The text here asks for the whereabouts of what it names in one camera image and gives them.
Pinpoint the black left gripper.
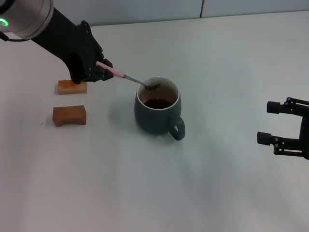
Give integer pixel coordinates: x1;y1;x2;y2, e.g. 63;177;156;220
31;7;114;85

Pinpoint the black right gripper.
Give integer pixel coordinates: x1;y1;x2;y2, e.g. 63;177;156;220
257;97;309;160

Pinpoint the pink handled metal spoon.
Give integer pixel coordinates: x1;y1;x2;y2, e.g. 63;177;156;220
96;61;162;91

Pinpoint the grey ceramic cup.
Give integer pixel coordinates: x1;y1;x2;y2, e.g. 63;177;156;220
134;76;186;142

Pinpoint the light stained wooden block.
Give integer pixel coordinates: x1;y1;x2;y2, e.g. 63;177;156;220
57;79;88;95

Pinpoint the dark notched wooden block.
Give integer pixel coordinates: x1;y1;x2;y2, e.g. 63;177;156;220
52;104;87;127

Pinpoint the dark coffee liquid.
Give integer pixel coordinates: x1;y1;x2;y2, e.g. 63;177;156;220
142;98;174;110

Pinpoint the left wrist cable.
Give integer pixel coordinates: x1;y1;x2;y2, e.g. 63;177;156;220
0;30;33;43

